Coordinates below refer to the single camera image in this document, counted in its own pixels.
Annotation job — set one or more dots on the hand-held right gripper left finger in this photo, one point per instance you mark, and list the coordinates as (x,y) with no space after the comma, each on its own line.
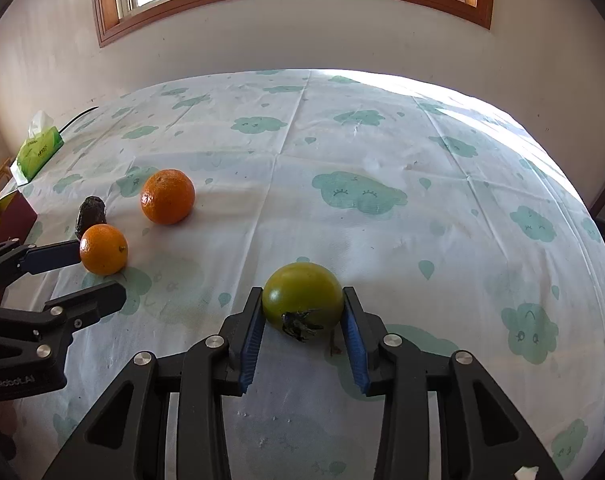
(250,345)

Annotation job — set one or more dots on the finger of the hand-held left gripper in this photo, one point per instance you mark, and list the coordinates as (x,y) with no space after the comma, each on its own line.
(95,297)
(52,256)

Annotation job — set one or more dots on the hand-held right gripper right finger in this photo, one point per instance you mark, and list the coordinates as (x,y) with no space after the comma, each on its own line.
(355,350)

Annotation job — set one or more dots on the dark red tin box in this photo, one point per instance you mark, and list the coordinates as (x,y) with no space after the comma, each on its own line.
(12,217)

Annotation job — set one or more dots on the green tomato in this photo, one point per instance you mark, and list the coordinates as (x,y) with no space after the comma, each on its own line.
(302,295)

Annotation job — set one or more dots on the smooth orange mandarin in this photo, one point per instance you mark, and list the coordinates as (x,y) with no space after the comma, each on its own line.
(104,249)

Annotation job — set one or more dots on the dark wrinkled passion fruit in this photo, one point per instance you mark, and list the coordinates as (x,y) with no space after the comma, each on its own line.
(91,212)

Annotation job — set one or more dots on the green tissue box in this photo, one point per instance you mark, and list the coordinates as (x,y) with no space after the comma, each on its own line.
(37,152)

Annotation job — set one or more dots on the bumpy orange mandarin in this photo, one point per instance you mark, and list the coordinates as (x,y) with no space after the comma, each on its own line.
(167,196)

